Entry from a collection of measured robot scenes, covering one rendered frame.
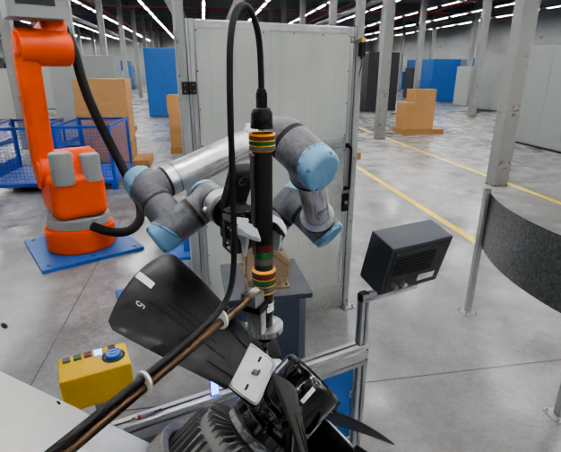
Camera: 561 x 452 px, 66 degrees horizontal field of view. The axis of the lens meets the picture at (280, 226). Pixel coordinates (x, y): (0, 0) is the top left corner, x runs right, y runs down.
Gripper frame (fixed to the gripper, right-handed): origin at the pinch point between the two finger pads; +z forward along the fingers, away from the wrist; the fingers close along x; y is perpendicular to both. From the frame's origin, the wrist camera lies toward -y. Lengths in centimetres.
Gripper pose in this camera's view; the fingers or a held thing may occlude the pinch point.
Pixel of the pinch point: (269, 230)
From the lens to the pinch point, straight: 72.8
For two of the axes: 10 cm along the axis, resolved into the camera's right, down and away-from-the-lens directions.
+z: 4.6, 3.0, -8.4
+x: -8.9, 1.5, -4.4
